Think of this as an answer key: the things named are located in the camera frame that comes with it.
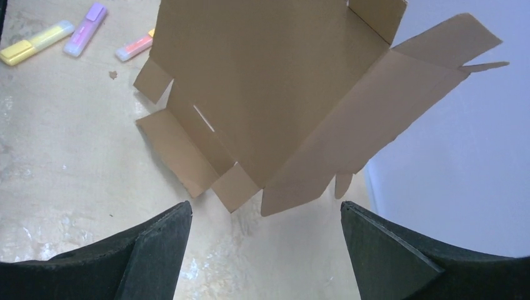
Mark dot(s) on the purple highlighter marker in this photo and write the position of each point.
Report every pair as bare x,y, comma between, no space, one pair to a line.
85,30

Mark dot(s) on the brown cardboard box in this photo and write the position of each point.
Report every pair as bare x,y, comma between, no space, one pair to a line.
283,97

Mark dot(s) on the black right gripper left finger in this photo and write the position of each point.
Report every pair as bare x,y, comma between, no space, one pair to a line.
142,262

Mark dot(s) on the orange highlighter marker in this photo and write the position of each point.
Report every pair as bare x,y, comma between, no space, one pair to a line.
134,48

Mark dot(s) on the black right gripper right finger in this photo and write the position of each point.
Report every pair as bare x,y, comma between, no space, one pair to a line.
391,261

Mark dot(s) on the yellow highlighter marker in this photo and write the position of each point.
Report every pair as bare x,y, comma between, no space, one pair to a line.
26,48

